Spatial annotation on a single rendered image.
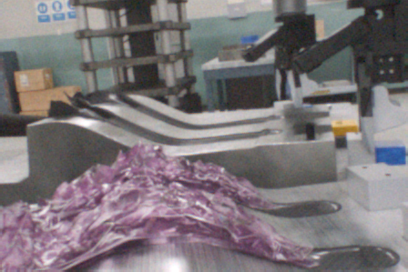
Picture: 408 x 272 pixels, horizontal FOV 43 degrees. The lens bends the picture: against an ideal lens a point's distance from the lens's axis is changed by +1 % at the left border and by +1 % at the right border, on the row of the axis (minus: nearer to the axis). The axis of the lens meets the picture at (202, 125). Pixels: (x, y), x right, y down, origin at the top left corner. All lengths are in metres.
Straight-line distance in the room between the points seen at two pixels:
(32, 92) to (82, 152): 6.83
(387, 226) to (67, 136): 0.39
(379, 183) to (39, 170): 0.42
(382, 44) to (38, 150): 0.46
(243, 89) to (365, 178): 5.97
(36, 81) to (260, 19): 3.15
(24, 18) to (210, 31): 2.66
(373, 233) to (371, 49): 0.36
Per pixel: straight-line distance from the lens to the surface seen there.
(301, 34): 1.18
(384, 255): 0.40
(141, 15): 5.92
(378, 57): 0.74
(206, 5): 7.16
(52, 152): 0.67
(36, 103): 7.48
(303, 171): 0.60
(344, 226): 0.44
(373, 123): 0.72
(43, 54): 7.79
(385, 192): 0.47
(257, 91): 6.39
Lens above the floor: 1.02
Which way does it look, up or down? 9 degrees down
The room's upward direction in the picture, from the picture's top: 6 degrees counter-clockwise
